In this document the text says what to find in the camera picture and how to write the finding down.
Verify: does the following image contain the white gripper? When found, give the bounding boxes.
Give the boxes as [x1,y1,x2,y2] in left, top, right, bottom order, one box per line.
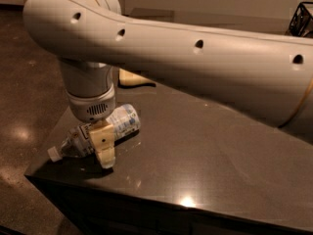
[67,87,115,169]

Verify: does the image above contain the clear plastic water bottle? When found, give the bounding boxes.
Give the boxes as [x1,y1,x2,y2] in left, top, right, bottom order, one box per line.
[47,104,141,162]

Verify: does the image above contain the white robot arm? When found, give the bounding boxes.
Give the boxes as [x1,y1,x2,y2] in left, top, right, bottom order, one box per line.
[23,0,313,142]

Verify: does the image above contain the yellow sponge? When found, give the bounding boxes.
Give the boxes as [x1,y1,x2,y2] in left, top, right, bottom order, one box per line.
[118,69,156,86]

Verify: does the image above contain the black wire basket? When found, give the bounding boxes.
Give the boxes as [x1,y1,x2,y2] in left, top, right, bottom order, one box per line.
[286,2,313,38]

